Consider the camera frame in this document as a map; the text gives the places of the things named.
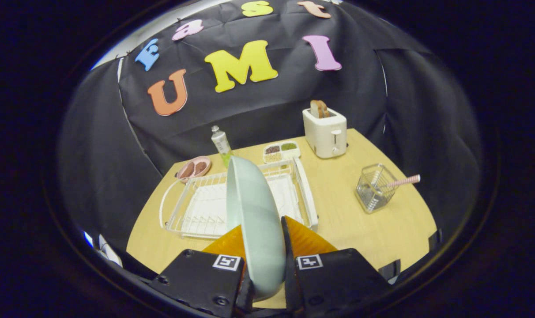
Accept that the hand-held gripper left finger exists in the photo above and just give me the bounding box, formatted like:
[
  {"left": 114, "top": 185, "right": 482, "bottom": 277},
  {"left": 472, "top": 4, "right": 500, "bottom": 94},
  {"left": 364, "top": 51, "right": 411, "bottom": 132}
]
[{"left": 151, "top": 224, "right": 255, "bottom": 318}]

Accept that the white toaster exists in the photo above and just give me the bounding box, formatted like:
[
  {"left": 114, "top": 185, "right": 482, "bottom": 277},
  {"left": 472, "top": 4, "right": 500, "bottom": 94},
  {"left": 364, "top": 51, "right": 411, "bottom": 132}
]
[{"left": 302, "top": 107, "right": 348, "bottom": 159}]

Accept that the light green plate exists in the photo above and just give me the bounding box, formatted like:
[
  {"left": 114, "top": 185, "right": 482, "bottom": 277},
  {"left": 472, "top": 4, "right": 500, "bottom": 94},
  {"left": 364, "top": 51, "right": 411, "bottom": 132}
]
[{"left": 226, "top": 155, "right": 287, "bottom": 301}]

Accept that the pink striped handle spoon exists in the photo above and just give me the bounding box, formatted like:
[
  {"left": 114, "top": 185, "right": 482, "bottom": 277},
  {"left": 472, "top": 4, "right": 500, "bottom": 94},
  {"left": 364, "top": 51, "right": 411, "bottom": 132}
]
[{"left": 373, "top": 174, "right": 421, "bottom": 199}]

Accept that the white divided snack tray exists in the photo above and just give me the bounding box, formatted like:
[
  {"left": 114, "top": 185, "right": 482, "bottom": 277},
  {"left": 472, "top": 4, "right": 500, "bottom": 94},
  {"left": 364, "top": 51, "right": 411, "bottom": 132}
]
[{"left": 263, "top": 140, "right": 301, "bottom": 164}]

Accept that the clear wire basket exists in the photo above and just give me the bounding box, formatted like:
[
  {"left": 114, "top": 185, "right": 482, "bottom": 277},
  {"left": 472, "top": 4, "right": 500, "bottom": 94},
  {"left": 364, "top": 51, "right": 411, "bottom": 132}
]
[{"left": 355, "top": 163, "right": 399, "bottom": 214}]

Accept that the white wire dish rack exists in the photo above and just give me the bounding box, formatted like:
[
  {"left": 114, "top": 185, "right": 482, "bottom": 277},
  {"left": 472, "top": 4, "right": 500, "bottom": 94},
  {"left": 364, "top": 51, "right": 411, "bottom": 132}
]
[{"left": 159, "top": 157, "right": 319, "bottom": 240}]

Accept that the pink bowl with food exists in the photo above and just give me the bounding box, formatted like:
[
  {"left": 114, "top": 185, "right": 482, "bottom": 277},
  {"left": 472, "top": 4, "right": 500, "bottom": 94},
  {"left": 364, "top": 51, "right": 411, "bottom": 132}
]
[{"left": 177, "top": 156, "right": 211, "bottom": 183}]

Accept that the white side table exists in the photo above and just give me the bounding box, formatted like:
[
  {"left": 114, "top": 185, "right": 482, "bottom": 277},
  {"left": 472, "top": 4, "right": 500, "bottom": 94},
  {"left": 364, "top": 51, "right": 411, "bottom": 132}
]
[{"left": 98, "top": 234, "right": 123, "bottom": 268}]

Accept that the clear bottle green label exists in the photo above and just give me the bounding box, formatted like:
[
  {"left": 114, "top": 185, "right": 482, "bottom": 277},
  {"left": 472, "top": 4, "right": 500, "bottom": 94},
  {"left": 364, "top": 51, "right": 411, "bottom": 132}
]
[{"left": 211, "top": 125, "right": 234, "bottom": 167}]

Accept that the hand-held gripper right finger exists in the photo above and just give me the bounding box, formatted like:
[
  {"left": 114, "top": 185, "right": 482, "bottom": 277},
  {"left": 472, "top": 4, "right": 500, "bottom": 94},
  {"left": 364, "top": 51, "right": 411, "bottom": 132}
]
[{"left": 281, "top": 216, "right": 392, "bottom": 316}]

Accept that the brown bread slice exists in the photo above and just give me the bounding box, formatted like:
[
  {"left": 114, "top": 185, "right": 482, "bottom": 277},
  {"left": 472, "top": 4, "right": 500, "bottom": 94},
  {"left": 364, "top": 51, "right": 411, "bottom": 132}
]
[{"left": 310, "top": 100, "right": 330, "bottom": 119}]

